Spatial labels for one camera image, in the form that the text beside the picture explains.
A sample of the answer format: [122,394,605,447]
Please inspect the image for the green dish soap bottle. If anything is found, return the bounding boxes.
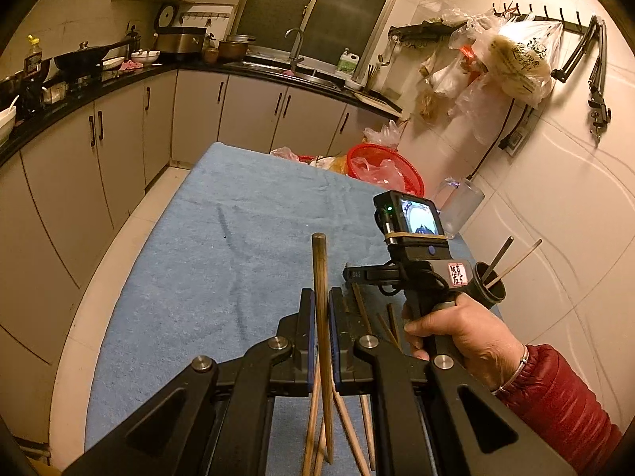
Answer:
[337,48,361,75]

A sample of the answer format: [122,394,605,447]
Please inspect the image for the silver bracelet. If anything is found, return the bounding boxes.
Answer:
[498,346,531,390]

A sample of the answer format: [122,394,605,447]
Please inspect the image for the blue towel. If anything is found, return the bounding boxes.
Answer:
[84,142,503,476]

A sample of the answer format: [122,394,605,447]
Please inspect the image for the black wall shelf rack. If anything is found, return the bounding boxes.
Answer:
[387,19,470,43]

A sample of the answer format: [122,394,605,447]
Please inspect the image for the dark window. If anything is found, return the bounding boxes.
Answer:
[232,0,414,76]

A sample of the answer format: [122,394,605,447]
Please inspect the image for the steel sink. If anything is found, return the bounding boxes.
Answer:
[242,59,349,91]

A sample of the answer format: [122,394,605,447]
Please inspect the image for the chrome faucet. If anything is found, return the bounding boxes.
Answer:
[285,28,307,73]

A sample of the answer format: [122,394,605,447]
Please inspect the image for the person's right hand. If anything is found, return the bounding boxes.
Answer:
[402,292,529,392]

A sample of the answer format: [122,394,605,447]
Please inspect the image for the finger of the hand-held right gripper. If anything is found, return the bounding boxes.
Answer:
[342,264,404,293]

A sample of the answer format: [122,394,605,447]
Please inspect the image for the beige kitchen cabinets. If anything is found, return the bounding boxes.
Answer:
[0,68,393,457]

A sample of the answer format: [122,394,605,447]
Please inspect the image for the clear glass pitcher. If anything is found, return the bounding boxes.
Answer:
[435,175,485,239]

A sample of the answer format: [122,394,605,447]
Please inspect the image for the clear hanging plastic bags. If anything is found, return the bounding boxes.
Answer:
[419,7,502,146]

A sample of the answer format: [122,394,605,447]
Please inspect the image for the crumpled clear plastic bag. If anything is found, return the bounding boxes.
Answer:
[364,121,401,150]

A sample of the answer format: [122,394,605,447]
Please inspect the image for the red plastic basket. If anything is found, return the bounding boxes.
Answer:
[346,143,426,198]

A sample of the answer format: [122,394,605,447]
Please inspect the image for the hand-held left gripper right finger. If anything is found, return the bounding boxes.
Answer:
[329,286,577,476]

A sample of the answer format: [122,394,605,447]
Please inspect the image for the black utensil holder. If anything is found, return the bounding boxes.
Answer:
[471,260,507,311]

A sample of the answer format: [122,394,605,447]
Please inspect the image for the printed white plastic bag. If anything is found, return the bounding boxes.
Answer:
[488,17,565,106]

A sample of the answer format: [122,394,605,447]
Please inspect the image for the cutting board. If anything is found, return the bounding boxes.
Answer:
[354,90,404,115]

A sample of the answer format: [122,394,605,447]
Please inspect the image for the black countertop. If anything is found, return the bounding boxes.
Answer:
[0,57,404,167]

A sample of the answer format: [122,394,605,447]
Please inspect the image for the stainless rice cooker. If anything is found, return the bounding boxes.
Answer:
[155,27,208,56]

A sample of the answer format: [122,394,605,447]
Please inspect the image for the person's right forearm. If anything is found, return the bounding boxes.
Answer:
[493,344,624,476]

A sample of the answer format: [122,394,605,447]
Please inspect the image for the black wall hook rack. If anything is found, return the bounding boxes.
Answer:
[491,2,597,31]

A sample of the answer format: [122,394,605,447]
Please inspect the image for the black wok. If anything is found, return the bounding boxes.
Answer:
[53,42,131,72]

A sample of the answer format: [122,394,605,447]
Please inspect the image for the large white bowl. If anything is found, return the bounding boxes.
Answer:
[0,94,21,146]

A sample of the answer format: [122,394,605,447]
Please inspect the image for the wall power outlet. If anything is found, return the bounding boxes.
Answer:
[498,108,535,155]

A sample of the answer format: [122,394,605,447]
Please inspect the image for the metal pot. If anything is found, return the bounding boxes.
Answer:
[217,34,257,63]

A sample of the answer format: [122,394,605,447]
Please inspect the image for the yellow-capped oil bottle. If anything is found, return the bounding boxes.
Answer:
[23,35,44,81]

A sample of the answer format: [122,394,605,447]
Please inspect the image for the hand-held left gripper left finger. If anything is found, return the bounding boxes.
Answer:
[64,288,318,476]

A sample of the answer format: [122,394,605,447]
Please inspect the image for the black power cable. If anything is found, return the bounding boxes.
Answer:
[463,98,515,182]

